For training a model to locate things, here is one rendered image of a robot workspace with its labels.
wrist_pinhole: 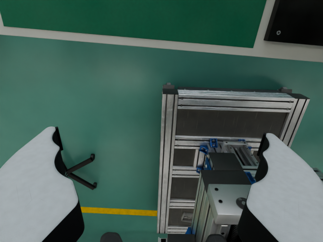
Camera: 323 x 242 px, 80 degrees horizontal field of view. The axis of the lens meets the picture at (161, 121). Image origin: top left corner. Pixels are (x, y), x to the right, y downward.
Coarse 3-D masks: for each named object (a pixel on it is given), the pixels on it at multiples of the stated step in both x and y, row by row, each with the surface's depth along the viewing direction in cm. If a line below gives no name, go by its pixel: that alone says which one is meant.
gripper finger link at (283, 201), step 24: (264, 144) 11; (264, 168) 9; (288, 168) 9; (264, 192) 7; (288, 192) 7; (312, 192) 8; (264, 216) 6; (288, 216) 7; (312, 216) 7; (264, 240) 6; (288, 240) 6; (312, 240) 6
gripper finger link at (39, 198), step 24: (48, 144) 10; (0, 168) 8; (24, 168) 8; (48, 168) 8; (0, 192) 7; (24, 192) 7; (48, 192) 7; (72, 192) 7; (0, 216) 6; (24, 216) 6; (48, 216) 6; (72, 216) 6; (0, 240) 5; (24, 240) 6; (48, 240) 6; (72, 240) 7
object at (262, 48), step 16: (272, 0) 44; (0, 16) 46; (0, 32) 47; (16, 32) 47; (32, 32) 47; (48, 32) 47; (64, 32) 47; (176, 48) 49; (192, 48) 49; (208, 48) 49; (224, 48) 49; (240, 48) 49; (256, 48) 49; (272, 48) 49; (288, 48) 49; (304, 48) 49; (320, 48) 49
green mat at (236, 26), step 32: (0, 0) 44; (32, 0) 44; (64, 0) 44; (96, 0) 44; (128, 0) 44; (160, 0) 44; (192, 0) 44; (224, 0) 44; (256, 0) 44; (96, 32) 47; (128, 32) 47; (160, 32) 47; (192, 32) 47; (224, 32) 47; (256, 32) 47
